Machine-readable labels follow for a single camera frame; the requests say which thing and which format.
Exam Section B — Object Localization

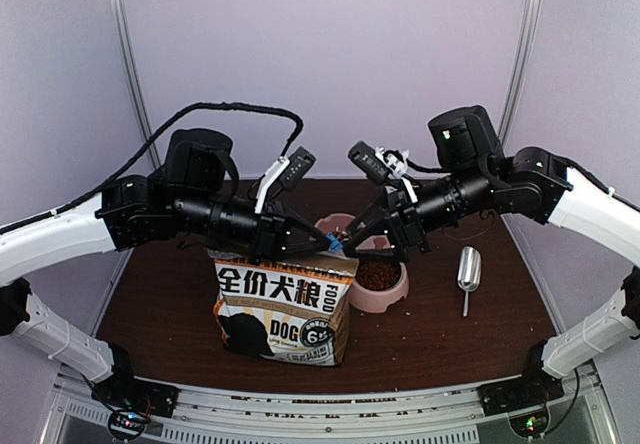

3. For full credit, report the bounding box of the left aluminium frame post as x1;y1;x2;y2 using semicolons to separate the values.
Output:
110;0;151;140

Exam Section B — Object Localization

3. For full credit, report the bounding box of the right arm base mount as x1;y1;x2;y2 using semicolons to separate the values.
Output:
478;341;565;440

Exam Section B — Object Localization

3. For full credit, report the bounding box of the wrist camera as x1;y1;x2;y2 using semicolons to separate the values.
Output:
254;146;316;214
348;141;418;204

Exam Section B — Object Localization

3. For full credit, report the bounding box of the brown dog kibble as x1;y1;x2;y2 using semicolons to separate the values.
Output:
327;230;401;292

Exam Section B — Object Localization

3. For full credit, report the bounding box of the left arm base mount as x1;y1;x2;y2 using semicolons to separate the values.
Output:
89;379;179;442

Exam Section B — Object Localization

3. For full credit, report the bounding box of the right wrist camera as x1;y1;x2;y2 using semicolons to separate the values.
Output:
348;141;418;204

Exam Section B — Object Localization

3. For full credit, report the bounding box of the pink double pet bowl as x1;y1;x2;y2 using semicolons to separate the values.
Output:
315;213;409;314

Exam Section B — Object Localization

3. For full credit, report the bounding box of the right aluminium frame post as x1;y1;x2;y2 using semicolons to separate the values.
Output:
499;0;543;143

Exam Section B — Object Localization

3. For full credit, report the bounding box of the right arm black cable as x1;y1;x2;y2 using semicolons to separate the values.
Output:
564;158;640;213

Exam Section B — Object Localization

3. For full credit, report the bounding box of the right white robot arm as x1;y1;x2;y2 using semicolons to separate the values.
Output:
343;105;639;406

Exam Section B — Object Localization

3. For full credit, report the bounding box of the blue binder clip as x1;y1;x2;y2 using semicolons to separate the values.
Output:
326;233;344;253

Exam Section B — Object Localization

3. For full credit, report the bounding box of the metal food scoop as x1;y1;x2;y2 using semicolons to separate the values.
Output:
456;246;482;318

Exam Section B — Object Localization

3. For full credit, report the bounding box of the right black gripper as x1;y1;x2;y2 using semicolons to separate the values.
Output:
342;162;496;263

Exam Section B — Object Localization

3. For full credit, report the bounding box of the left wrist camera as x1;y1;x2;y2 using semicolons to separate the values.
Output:
254;146;316;214

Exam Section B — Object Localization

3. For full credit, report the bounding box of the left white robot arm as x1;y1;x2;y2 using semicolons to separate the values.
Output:
1;129;328;408

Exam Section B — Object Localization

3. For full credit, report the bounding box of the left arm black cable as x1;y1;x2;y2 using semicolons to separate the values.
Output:
0;101;305;230

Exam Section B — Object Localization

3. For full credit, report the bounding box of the dog food bag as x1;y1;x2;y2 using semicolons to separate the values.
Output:
213;252;359;367

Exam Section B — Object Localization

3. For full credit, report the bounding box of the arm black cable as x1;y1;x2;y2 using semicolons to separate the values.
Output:
564;158;640;213
0;101;305;230

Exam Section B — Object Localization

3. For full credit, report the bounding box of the aluminium frame post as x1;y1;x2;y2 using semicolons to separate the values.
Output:
110;0;151;140
499;0;543;143

